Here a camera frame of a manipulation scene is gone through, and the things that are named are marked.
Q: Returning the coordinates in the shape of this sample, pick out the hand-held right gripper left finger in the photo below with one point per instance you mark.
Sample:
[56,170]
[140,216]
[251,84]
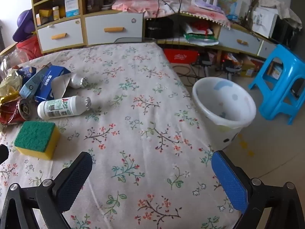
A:
[75,179]

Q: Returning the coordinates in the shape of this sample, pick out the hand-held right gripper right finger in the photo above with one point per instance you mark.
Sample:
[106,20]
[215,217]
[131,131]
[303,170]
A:
[228,181]

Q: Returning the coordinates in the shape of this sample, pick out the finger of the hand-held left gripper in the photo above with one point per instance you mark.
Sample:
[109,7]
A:
[2,153]

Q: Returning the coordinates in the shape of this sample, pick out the green and yellow sponge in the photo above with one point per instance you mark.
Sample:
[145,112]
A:
[35,136]

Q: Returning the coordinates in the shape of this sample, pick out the crushed red can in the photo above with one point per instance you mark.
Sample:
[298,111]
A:
[14,114]

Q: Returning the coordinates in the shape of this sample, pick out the light blue carton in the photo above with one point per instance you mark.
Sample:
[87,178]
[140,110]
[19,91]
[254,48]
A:
[29,85]

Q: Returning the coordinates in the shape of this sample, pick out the white bottle with green label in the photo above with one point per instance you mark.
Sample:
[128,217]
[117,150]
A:
[59,107]

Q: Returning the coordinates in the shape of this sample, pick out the white plastic bin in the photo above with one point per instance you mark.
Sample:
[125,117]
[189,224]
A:
[226,100]

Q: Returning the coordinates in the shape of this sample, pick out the dark blue cardboard box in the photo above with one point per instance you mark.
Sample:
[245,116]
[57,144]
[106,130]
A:
[56,72]

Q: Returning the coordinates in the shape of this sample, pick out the plain white bottle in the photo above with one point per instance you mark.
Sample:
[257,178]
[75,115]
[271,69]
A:
[77,81]

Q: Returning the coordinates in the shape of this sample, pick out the gold crumpled wrapper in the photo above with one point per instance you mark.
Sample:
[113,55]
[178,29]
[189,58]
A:
[9,84]

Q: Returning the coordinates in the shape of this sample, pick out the floral tablecloth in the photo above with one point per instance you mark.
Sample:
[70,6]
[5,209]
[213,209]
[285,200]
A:
[143,124]

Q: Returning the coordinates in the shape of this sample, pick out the grey foil wrapper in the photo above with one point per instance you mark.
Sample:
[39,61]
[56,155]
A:
[59,87]

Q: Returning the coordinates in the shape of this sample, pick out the clear plastic jar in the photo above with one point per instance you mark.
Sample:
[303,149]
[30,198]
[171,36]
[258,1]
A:
[14,58]

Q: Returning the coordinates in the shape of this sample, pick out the red bag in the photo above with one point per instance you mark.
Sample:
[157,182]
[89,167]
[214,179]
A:
[29,47]

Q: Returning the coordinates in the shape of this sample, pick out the blue plastic stool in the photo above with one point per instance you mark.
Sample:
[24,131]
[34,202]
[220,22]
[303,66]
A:
[283,76]

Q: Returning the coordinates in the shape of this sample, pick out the purple hat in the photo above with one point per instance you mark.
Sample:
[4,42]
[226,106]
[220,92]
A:
[23,26]

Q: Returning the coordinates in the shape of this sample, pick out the small grey cabinet drawer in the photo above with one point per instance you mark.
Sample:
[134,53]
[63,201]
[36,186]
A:
[59,35]

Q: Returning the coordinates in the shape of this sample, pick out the red box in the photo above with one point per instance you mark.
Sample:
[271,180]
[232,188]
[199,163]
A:
[181,56]

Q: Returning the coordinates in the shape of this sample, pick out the grey side cabinet drawer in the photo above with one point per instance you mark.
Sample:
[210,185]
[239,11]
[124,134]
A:
[240,40]

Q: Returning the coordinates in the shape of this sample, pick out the pile of coloured bags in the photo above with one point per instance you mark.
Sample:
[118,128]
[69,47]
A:
[200,34]

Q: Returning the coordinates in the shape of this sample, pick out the black chair back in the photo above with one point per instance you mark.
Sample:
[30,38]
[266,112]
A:
[128,39]

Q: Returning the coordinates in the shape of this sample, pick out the wide grey cabinet drawer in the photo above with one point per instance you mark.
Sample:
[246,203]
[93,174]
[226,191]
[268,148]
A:
[114,29]

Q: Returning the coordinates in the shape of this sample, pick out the wooden shelf cabinet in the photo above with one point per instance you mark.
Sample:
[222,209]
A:
[82,14]

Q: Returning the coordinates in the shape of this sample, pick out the white and blue box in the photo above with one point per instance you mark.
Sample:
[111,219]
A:
[71,6]

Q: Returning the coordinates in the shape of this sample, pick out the pink floral cloth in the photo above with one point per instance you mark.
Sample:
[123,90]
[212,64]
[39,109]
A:
[190,10]

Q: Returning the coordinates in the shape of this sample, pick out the dried twigs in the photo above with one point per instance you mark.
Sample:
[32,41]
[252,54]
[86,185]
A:
[255,7]

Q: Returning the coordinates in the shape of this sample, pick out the white picture frame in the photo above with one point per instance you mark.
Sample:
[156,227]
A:
[264,21]

